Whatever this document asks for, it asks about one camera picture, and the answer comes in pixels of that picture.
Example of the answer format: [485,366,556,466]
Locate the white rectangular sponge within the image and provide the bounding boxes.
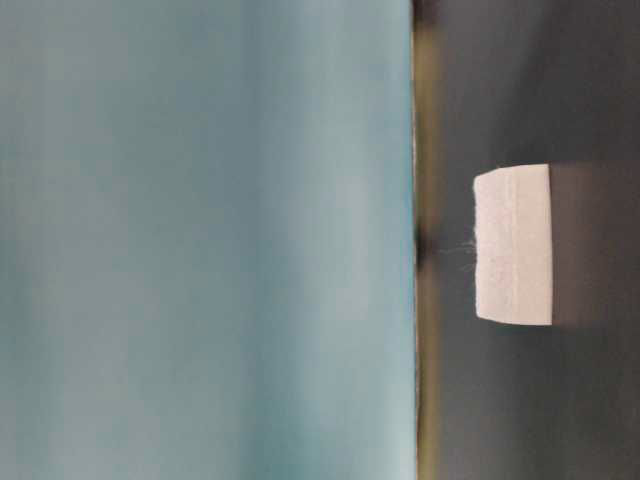
[473,164,553,326]

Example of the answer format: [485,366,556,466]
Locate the teal backdrop curtain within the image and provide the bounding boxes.
[1,1,416,479]

